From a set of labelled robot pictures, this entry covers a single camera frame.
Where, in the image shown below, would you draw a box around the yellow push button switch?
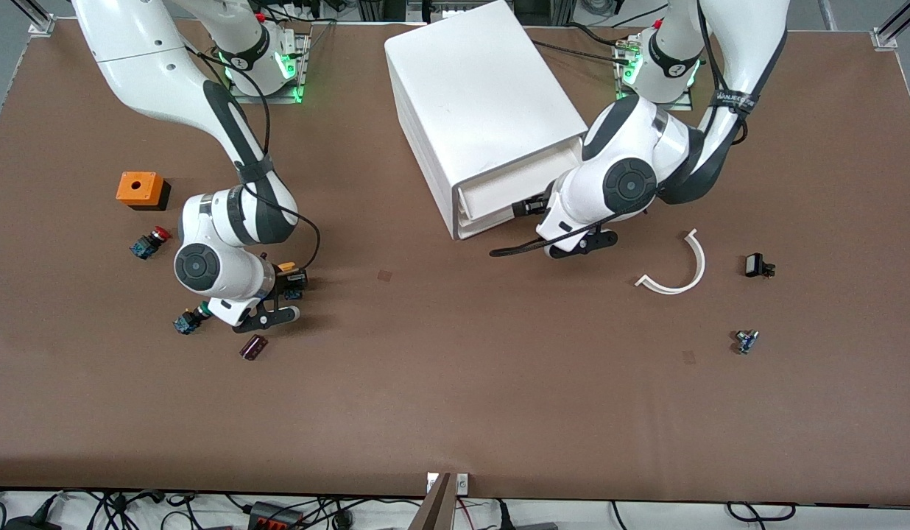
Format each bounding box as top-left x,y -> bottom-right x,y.
278,262 -> 303,301

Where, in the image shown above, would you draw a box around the white plastic drawer cabinet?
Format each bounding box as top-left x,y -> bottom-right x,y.
384,0 -> 590,241

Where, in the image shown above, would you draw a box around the orange box with black base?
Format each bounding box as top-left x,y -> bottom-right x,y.
116,172 -> 172,212

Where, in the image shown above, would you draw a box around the black power strip red switches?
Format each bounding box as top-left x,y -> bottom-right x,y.
247,501 -> 306,530

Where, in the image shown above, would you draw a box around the black power plug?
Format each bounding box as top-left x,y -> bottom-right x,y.
4,492 -> 62,530

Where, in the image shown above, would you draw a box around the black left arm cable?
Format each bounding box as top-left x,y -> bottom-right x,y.
490,0 -> 750,258

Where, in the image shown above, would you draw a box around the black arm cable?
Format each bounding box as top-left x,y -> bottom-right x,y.
490,0 -> 750,258
184,44 -> 322,275

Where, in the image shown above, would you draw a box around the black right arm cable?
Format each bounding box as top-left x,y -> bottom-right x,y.
184,44 -> 322,275

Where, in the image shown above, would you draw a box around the green push button switch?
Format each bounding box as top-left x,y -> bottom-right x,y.
174,302 -> 214,336

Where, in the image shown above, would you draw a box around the red push button switch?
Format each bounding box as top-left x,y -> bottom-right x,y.
130,226 -> 172,260

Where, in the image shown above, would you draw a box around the white curved plastic bracket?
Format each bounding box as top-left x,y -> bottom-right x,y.
635,228 -> 706,295

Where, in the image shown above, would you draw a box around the black cable on table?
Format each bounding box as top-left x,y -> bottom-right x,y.
532,21 -> 632,67

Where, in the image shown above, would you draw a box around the grey left arm base plate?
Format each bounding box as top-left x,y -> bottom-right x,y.
616,40 -> 695,111

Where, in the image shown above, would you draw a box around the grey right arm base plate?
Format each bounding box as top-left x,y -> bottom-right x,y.
227,33 -> 306,105

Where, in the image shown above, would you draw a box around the brown wooden post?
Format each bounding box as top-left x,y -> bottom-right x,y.
409,473 -> 456,530

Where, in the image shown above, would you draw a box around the black looped cable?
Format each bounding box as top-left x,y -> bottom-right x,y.
726,501 -> 797,523

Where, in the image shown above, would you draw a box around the aluminium frame profile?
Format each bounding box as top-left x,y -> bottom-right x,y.
871,0 -> 910,51
12,0 -> 56,38

